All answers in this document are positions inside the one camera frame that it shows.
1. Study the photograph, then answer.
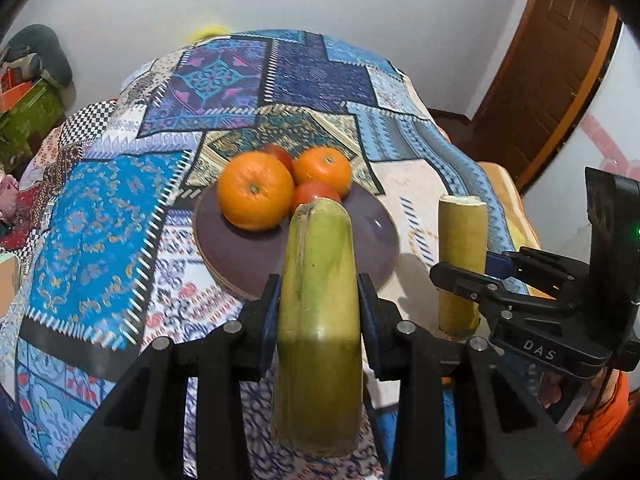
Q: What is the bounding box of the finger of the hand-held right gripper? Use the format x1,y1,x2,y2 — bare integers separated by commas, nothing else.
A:
484,247,592,306
429,260,532,322

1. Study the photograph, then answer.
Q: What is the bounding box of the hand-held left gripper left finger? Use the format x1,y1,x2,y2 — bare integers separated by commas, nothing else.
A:
57,272,282,480

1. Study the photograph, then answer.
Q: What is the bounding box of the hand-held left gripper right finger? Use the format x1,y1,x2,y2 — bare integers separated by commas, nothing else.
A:
357,272,584,480

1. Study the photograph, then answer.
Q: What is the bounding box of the thin green sugarcane piece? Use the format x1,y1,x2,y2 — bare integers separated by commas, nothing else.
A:
437,194,489,339

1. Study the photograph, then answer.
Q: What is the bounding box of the thick green sugarcane piece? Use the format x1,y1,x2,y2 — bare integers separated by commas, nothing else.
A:
272,198,364,459

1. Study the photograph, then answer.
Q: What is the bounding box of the purple round plate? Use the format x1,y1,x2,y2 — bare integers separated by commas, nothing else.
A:
192,175,401,302

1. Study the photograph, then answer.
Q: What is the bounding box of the person's right forearm orange sleeve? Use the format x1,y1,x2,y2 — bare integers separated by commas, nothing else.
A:
564,369,632,467

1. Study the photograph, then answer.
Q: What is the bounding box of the person's right hand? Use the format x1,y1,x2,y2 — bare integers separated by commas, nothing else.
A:
537,362,569,412

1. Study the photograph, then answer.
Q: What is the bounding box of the large orange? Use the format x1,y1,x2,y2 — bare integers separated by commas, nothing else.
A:
217,152,296,232

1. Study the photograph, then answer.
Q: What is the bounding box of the red tomato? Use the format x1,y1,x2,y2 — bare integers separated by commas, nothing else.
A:
291,181,344,216
262,143,296,177

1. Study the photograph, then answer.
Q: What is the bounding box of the small orange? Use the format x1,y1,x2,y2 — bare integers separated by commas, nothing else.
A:
292,146,354,199

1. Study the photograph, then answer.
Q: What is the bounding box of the blue patchwork tablecloth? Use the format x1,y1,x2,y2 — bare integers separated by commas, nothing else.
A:
0,29,547,480

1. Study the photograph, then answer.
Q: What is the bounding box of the brown wooden door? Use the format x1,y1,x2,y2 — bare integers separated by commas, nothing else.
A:
459,0,623,193

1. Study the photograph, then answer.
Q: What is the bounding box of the yellow object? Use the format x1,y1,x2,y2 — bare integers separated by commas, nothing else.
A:
187,24,233,43

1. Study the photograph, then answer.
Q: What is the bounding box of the pink cloth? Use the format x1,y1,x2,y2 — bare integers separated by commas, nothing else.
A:
0,172,22,221

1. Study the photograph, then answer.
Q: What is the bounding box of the green patterned bag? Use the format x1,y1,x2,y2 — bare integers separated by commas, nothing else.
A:
0,82,63,166

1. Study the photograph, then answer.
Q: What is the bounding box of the orange box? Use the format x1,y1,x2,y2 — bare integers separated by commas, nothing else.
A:
0,67,47,113

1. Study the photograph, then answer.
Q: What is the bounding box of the grey cushion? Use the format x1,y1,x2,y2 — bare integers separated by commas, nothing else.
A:
2,24,75,87

